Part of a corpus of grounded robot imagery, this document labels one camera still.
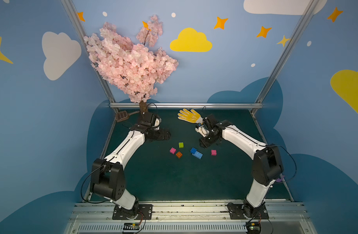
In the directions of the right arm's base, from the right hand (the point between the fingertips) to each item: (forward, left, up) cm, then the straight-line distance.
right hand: (205, 141), depth 91 cm
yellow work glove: (+31, +8, -10) cm, 34 cm away
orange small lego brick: (-6, +16, -9) cm, 19 cm away
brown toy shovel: (+25, +64, -7) cm, 69 cm away
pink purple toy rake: (-17, -45, -11) cm, 50 cm away
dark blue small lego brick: (-3, +7, -8) cm, 11 cm away
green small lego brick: (+2, +16, -9) cm, 18 cm away
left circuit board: (-46, +38, -12) cm, 61 cm away
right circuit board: (-42, -24, -13) cm, 51 cm away
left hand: (0, +26, +6) cm, 26 cm away
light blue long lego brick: (-4, +4, -10) cm, 11 cm away
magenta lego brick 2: (-2, -7, -9) cm, 11 cm away
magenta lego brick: (-3, +21, -8) cm, 23 cm away
